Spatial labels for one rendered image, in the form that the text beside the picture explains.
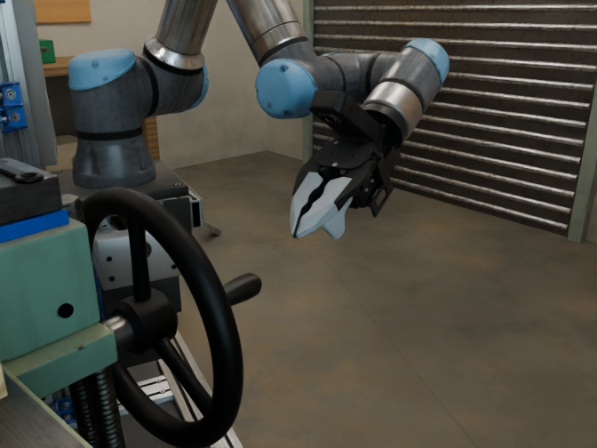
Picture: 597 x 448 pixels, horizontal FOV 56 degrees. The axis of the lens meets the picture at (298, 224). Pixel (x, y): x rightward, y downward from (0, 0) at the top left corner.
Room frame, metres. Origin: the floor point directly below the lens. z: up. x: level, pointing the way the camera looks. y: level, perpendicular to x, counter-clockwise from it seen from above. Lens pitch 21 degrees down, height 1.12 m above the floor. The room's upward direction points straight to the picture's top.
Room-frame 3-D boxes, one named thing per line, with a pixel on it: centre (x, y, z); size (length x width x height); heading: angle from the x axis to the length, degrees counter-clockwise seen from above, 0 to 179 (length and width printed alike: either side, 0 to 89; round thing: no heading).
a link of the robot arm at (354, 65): (0.85, -0.07, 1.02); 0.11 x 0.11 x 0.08; 52
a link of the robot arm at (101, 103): (1.03, 0.35, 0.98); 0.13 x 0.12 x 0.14; 142
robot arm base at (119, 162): (1.03, 0.35, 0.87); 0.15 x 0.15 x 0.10
